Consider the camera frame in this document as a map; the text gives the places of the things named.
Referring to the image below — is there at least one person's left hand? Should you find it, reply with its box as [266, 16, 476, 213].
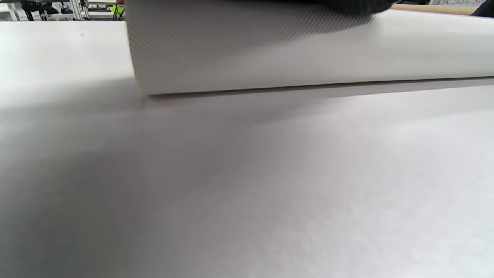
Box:
[232, 0, 398, 15]

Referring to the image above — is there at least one person's right hand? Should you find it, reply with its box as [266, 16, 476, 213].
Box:
[471, 5, 494, 18]

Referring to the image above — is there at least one brown cardboard mailing tube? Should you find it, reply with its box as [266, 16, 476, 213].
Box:
[390, 3, 480, 17]

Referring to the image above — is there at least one green striped mouse pad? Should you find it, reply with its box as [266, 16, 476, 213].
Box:
[125, 0, 494, 96]

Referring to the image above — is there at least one grey metal frame post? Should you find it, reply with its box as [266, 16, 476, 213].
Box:
[69, 0, 84, 20]

